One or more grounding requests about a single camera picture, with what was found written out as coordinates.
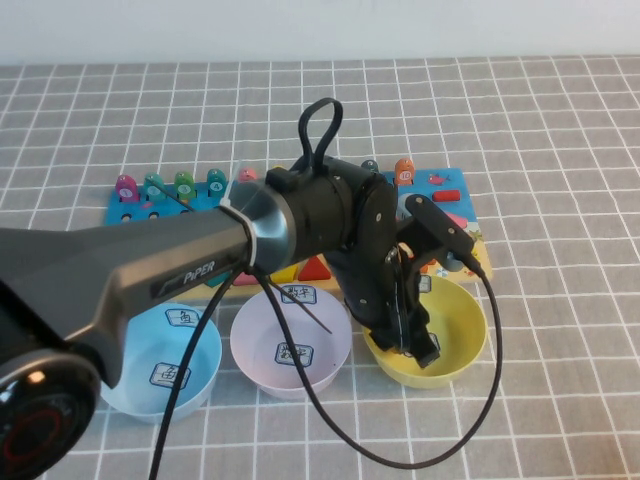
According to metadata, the colourful wooden puzzle board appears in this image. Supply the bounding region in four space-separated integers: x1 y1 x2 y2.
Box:
104 167 494 289

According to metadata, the red wooden triangle block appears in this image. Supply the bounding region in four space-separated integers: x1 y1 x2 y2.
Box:
298 253 331 282

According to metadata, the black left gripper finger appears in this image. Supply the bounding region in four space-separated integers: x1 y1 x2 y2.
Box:
368 319 402 357
394 298 444 371

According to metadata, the light blue labelled bowl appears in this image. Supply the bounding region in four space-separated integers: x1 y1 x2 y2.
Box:
99 302 223 425

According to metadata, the yellow labelled bowl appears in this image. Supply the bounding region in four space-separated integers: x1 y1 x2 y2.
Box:
362 277 488 390

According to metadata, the teal fish peg number 2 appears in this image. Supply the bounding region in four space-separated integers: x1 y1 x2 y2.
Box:
143 173 166 202

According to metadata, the green fish peg number 3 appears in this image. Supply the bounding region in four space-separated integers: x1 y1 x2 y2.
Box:
173 171 196 200

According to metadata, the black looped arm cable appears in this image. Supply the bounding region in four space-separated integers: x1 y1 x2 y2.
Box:
298 98 345 174

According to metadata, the orange fish peg number 10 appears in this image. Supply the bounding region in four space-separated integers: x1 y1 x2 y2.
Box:
393 158 416 186

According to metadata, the magenta fish peg number 1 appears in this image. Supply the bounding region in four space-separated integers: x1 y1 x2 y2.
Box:
114 174 139 204

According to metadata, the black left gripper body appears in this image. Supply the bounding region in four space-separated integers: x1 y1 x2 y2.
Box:
330 243 431 332

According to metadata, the grey white-grid tablecloth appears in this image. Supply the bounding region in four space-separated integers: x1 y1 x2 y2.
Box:
0 55 640 480

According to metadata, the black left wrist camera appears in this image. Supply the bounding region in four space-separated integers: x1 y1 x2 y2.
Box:
398 192 477 264

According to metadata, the pink labelled bowl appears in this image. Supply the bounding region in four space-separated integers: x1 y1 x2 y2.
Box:
229 284 353 400

